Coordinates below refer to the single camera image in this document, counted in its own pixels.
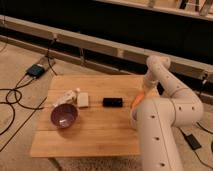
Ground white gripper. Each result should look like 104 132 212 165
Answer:
143 71 158 95

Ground orange pepper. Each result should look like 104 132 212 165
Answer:
131 92 145 108

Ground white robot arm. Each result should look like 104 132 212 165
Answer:
131 55 204 171

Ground black rectangular box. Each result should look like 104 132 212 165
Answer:
103 98 123 107

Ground wooden table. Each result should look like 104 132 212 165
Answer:
30 75 143 157

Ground white square block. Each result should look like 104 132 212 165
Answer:
77 92 89 108

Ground black adapter right floor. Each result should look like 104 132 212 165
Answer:
185 134 201 150

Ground purple bowl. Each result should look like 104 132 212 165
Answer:
50 104 78 129

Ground black floor cables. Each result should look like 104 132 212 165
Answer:
0 38 58 153

